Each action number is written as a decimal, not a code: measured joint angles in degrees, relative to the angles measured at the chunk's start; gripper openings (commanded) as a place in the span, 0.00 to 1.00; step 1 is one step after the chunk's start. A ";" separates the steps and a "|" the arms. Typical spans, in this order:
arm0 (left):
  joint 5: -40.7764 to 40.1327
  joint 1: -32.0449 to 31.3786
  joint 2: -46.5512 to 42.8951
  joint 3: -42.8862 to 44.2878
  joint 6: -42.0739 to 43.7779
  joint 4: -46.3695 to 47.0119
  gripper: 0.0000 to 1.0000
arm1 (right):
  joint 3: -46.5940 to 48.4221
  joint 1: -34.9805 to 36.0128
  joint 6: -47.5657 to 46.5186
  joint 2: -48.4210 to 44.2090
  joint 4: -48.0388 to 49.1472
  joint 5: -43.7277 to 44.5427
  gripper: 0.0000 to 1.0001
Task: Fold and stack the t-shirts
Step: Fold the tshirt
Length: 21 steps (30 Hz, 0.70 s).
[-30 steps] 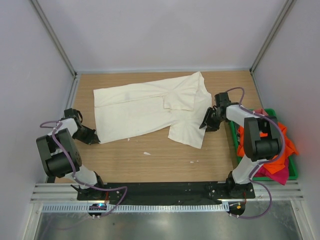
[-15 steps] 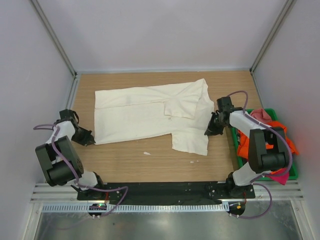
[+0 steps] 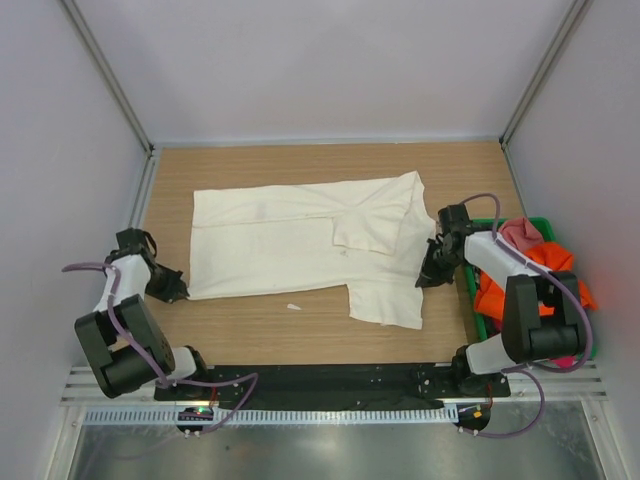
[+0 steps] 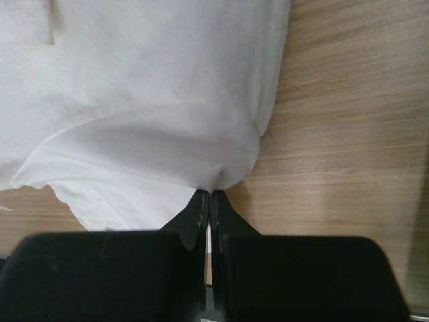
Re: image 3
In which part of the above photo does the cream white t shirt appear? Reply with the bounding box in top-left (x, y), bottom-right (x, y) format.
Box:
top-left (189, 171), bottom-right (436, 330)

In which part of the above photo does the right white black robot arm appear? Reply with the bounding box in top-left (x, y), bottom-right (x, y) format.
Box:
top-left (416, 203), bottom-right (594, 396)

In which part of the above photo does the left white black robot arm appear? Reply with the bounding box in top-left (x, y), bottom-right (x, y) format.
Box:
top-left (63, 228), bottom-right (212, 400)

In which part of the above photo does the green plastic bin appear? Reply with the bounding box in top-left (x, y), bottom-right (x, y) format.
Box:
top-left (459, 216), bottom-right (598, 362)

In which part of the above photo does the orange t shirt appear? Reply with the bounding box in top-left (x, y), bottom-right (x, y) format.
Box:
top-left (473, 242), bottom-right (598, 327)

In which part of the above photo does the pink t shirt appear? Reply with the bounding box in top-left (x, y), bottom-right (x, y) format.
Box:
top-left (499, 217), bottom-right (545, 253)

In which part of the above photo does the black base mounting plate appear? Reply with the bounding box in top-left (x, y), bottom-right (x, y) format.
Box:
top-left (155, 363), bottom-right (511, 409)

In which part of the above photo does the magenta t shirt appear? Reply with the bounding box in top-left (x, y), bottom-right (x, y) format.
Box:
top-left (550, 356), bottom-right (576, 369)

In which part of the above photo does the white slotted cable duct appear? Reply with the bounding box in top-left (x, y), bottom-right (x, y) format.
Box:
top-left (83, 404), bottom-right (458, 427)

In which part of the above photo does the aluminium front frame rail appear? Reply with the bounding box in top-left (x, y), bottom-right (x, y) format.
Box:
top-left (59, 361), bottom-right (608, 407)

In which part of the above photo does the right aluminium corner post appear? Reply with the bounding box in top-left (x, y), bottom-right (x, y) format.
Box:
top-left (499, 0), bottom-right (593, 151)

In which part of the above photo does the aluminium corner post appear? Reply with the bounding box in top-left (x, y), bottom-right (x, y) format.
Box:
top-left (499, 0), bottom-right (593, 151)
top-left (58, 0), bottom-right (154, 157)

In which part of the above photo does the left aluminium corner post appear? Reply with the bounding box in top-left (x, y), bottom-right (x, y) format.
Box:
top-left (58, 0), bottom-right (154, 157)

